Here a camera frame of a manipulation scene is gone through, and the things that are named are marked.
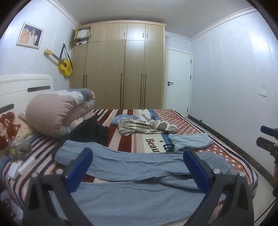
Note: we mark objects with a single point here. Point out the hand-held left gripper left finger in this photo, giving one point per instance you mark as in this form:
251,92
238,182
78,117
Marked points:
81,167

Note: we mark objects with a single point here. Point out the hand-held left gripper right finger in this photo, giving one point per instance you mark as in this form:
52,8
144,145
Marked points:
196,169

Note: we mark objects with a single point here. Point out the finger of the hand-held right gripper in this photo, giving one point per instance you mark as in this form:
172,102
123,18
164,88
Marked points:
269,130
266,144

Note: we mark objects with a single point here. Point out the blue-grey pants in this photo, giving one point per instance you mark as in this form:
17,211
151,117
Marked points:
134,160

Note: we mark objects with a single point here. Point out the black pants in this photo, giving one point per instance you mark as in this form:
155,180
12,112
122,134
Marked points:
91,130

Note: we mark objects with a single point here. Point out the light blue folded garment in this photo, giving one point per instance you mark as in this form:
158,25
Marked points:
191,141

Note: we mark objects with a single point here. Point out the white paper sheet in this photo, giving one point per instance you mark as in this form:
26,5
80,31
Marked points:
27,164

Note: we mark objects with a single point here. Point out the striped printed blanket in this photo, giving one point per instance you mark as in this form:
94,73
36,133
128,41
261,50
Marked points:
134,139

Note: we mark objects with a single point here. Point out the blue textured garment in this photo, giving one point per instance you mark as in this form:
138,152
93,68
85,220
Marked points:
121,118

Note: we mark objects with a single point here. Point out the grey plush toy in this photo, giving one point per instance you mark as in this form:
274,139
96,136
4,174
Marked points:
20,148

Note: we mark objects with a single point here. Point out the rolled pink grey quilt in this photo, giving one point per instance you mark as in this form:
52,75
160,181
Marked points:
50,110

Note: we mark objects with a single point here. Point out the beige patterned garment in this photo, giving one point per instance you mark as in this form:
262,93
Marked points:
134,128

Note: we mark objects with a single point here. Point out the small white box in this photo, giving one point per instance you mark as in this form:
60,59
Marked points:
13,171

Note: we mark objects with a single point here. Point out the red printed pillow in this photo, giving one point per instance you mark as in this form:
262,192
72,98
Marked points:
8,128

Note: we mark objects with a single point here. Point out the white door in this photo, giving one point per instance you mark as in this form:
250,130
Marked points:
178,69

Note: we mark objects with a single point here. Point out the white headboard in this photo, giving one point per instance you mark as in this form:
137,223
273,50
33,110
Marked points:
17,87

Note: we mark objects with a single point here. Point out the yellow guitar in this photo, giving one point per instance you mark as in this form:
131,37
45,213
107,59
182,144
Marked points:
64,65

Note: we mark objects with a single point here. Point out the wooden wardrobe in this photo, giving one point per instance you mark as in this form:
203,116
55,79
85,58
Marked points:
108,65

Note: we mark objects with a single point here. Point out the white folded bedding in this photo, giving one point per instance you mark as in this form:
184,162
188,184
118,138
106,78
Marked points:
83,34

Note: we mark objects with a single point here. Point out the white wall socket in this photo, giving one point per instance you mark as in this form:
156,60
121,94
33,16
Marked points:
262,92

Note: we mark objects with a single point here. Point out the framed wall picture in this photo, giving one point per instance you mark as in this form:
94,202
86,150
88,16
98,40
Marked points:
30,35

